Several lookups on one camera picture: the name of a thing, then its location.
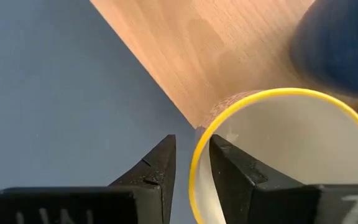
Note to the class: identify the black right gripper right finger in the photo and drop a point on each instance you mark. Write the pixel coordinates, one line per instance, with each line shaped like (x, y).
(259, 193)

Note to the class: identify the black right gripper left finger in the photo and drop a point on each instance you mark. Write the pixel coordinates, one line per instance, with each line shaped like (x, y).
(73, 205)

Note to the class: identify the blue-grey table mat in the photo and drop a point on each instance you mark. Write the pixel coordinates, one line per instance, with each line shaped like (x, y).
(57, 93)

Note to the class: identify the blue mug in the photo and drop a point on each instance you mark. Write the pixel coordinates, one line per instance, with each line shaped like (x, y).
(337, 43)

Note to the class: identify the cream mug with yellow rim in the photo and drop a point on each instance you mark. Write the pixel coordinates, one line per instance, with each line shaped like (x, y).
(291, 140)

